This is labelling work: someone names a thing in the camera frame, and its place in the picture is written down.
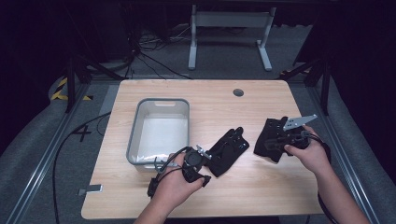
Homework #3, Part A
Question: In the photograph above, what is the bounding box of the right hand-held gripper cable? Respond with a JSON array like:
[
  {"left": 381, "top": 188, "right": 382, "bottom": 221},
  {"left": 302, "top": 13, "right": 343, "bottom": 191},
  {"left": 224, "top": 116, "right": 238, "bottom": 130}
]
[{"left": 300, "top": 130, "right": 340, "bottom": 224}]

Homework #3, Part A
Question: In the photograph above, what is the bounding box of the black metal stand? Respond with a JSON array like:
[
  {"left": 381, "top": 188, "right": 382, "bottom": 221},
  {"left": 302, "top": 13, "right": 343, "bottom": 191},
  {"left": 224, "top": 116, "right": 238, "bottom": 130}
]
[{"left": 279, "top": 57, "right": 332, "bottom": 117}]

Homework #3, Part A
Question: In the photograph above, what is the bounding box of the person's right hand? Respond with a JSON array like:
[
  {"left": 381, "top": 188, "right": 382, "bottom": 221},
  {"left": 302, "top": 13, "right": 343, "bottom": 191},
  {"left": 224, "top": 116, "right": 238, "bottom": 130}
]
[{"left": 283, "top": 124, "right": 333, "bottom": 177}]

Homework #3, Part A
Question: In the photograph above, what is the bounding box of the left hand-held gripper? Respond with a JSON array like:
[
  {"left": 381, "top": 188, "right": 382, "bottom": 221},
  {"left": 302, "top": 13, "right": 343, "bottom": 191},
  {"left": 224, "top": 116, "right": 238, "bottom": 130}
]
[{"left": 181, "top": 144, "right": 213, "bottom": 189}]

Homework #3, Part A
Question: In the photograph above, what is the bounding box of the person's left hand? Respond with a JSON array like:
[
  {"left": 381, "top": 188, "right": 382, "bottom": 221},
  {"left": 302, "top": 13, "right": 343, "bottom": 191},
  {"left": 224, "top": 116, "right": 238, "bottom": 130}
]
[{"left": 151, "top": 152, "right": 206, "bottom": 210}]

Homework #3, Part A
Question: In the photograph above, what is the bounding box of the small grey metal bracket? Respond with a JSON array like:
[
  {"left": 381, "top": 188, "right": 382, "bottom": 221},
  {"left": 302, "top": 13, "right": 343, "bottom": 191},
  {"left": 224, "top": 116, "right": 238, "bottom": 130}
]
[{"left": 77, "top": 184, "right": 104, "bottom": 197}]

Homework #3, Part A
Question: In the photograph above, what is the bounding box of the black tripod stand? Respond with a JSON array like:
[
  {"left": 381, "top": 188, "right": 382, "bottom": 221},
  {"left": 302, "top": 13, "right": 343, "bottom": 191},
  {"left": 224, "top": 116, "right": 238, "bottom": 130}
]
[{"left": 63, "top": 55, "right": 126, "bottom": 114}]

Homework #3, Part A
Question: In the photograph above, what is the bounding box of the black glove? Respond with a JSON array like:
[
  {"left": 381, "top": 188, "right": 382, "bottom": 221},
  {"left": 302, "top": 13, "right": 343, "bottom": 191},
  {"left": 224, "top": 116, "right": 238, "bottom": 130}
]
[
  {"left": 253, "top": 116, "right": 290, "bottom": 163},
  {"left": 205, "top": 126, "right": 250, "bottom": 178}
]

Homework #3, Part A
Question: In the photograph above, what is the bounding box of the tangle of floor cables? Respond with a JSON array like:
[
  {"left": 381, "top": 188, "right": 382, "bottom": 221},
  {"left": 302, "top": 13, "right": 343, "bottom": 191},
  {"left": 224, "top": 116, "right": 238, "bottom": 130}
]
[{"left": 123, "top": 23, "right": 194, "bottom": 80}]

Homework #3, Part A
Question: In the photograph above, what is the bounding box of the aluminium floor rail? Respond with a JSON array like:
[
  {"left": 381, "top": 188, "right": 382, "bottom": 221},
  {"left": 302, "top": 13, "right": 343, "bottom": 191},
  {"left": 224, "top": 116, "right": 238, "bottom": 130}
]
[
  {"left": 5, "top": 81, "right": 92, "bottom": 224},
  {"left": 305, "top": 83, "right": 381, "bottom": 224}
]

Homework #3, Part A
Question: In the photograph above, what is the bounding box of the left hand-held gripper cable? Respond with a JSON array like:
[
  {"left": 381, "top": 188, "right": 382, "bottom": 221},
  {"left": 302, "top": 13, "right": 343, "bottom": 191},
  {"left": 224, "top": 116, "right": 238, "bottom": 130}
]
[{"left": 147, "top": 146, "right": 190, "bottom": 199}]

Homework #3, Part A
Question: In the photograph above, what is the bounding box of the hand-held gripper cable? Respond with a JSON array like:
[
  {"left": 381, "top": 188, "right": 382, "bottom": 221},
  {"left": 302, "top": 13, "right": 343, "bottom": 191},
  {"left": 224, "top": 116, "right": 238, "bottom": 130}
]
[
  {"left": 300, "top": 130, "right": 340, "bottom": 224},
  {"left": 147, "top": 146, "right": 190, "bottom": 199}
]

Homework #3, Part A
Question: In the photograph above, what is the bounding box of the silver metal tray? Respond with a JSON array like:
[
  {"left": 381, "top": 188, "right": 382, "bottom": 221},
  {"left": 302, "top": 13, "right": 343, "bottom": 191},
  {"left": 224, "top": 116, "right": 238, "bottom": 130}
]
[{"left": 125, "top": 97, "right": 191, "bottom": 173}]

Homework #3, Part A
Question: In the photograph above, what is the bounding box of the yellow black hazard tape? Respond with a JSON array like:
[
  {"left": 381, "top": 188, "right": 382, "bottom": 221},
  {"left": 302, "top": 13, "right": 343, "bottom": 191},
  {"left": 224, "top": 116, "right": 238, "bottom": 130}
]
[{"left": 50, "top": 77, "right": 94, "bottom": 102}]

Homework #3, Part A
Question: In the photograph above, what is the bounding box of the white metal desk frame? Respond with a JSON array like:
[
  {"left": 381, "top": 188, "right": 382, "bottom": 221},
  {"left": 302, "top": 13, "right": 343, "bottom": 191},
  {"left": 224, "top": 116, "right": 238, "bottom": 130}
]
[{"left": 188, "top": 4, "right": 277, "bottom": 72}]

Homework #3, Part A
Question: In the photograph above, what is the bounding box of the black floor cable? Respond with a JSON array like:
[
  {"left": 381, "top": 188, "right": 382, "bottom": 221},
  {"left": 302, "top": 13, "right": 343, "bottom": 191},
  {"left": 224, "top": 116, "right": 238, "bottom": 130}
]
[{"left": 51, "top": 111, "right": 112, "bottom": 224}]

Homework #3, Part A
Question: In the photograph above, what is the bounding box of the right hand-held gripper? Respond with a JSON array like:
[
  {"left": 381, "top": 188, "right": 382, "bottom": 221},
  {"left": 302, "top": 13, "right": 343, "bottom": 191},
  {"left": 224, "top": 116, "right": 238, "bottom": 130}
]
[{"left": 274, "top": 114, "right": 318, "bottom": 154}]

